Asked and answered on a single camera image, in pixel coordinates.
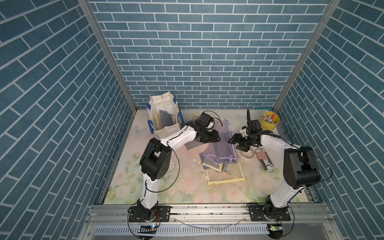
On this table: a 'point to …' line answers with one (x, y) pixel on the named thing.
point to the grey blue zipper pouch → (193, 144)
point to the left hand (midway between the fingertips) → (221, 141)
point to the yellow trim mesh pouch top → (157, 122)
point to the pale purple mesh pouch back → (224, 131)
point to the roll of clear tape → (249, 154)
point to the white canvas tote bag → (166, 102)
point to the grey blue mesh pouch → (166, 118)
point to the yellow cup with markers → (269, 120)
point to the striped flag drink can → (264, 160)
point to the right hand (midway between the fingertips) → (233, 144)
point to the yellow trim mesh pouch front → (231, 172)
